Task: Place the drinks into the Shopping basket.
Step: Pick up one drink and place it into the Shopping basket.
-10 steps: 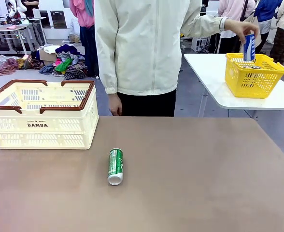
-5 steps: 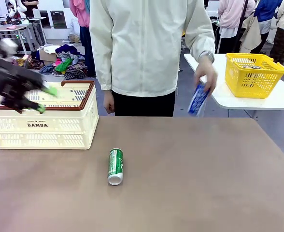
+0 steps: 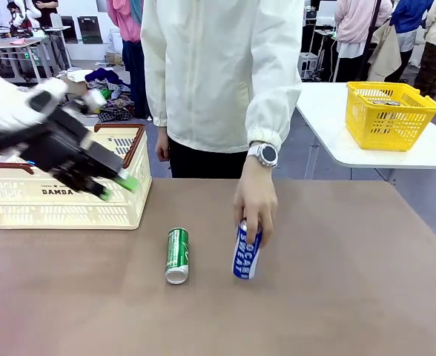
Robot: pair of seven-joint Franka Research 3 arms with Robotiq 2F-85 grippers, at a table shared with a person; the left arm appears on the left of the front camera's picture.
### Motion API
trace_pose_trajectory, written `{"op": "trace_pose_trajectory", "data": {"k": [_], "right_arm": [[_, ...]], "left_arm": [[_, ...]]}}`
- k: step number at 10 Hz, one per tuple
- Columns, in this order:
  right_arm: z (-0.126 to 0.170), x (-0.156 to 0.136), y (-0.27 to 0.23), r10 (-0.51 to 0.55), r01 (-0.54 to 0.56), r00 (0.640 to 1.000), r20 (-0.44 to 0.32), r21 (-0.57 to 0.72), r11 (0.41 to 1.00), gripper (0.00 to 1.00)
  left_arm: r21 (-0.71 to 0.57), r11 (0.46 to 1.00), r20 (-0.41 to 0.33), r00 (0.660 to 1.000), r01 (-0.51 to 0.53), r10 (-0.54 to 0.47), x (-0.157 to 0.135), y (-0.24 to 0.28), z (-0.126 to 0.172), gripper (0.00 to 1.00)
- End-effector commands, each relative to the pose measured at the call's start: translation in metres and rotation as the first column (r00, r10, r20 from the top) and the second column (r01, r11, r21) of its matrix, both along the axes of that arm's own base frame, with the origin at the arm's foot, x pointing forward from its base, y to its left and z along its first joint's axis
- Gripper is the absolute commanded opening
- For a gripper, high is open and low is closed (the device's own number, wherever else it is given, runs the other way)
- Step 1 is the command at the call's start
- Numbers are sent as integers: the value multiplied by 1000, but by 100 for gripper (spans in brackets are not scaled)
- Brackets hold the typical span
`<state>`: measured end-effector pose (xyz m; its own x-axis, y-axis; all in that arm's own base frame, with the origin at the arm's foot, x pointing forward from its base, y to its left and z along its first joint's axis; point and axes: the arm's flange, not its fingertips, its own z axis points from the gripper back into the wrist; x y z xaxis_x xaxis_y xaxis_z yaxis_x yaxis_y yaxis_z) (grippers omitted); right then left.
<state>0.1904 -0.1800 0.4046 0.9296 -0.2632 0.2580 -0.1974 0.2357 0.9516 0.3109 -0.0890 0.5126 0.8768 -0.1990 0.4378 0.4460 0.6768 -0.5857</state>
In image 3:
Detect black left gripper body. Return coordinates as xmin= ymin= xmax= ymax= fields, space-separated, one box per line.
xmin=20 ymin=109 xmax=97 ymax=187

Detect green soda can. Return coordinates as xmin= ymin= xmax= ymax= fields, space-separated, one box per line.
xmin=165 ymin=227 xmax=191 ymax=286

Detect person's right forearm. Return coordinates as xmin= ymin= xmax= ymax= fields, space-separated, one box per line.
xmin=142 ymin=66 xmax=169 ymax=128

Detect person's left forearm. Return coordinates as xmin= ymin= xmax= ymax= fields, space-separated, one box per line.
xmin=245 ymin=87 xmax=303 ymax=150

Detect cream plastic shopping basket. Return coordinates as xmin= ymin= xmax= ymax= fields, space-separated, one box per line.
xmin=0 ymin=123 xmax=153 ymax=231

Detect yellow plastic basket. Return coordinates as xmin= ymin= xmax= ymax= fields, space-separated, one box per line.
xmin=345 ymin=81 xmax=436 ymax=152

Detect person's right hand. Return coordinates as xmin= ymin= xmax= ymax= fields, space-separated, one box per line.
xmin=154 ymin=125 xmax=172 ymax=162

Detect person's left hand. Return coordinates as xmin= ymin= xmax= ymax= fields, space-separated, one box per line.
xmin=233 ymin=158 xmax=280 ymax=248

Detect colourful clothes pile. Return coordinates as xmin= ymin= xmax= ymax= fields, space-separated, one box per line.
xmin=56 ymin=66 xmax=147 ymax=123

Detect black trousers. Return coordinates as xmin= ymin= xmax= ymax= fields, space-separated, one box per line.
xmin=168 ymin=135 xmax=249 ymax=179

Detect cardboard box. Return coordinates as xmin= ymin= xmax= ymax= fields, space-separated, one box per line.
xmin=105 ymin=50 xmax=125 ymax=67

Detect grey work table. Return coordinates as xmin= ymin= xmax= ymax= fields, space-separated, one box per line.
xmin=0 ymin=35 xmax=73 ymax=85

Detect bystander in pink jacket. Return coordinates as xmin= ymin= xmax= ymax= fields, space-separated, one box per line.
xmin=105 ymin=0 xmax=148 ymax=120

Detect cream white jacket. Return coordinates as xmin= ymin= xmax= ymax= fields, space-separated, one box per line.
xmin=139 ymin=0 xmax=303 ymax=155

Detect white wristwatch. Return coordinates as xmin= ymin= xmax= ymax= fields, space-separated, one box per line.
xmin=246 ymin=142 xmax=280 ymax=168

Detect white side table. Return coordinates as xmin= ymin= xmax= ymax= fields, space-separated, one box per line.
xmin=295 ymin=82 xmax=436 ymax=182

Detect white computer tower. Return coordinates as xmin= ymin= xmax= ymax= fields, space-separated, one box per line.
xmin=298 ymin=51 xmax=320 ymax=81

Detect bystander in pink hoodie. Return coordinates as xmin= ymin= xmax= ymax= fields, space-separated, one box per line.
xmin=334 ymin=0 xmax=394 ymax=83

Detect beige hanging coat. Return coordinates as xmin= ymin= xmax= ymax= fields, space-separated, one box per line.
xmin=368 ymin=20 xmax=403 ymax=83

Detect bystander in blue top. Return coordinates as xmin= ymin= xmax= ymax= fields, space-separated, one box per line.
xmin=389 ymin=0 xmax=435 ymax=85

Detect brown basket handle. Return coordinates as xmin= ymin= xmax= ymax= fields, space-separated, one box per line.
xmin=93 ymin=123 xmax=147 ymax=170
xmin=0 ymin=151 xmax=36 ymax=175

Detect black wall panel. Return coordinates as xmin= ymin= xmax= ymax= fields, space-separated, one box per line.
xmin=76 ymin=15 xmax=104 ymax=45
xmin=60 ymin=15 xmax=79 ymax=45

